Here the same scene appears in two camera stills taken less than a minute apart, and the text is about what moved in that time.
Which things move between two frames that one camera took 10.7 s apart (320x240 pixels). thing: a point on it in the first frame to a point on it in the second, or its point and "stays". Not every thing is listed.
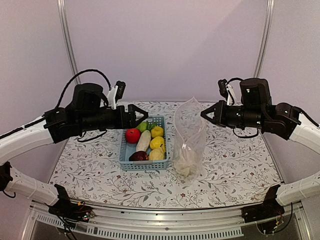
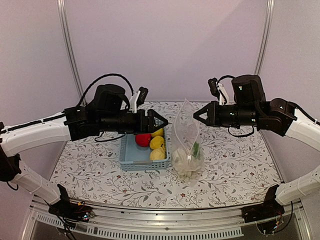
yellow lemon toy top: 156,131 stays
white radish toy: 144,141 to 194,163
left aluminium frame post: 62,16 stays
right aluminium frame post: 269,15 stays
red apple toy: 132,135 to 142,139
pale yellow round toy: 156,154 stays
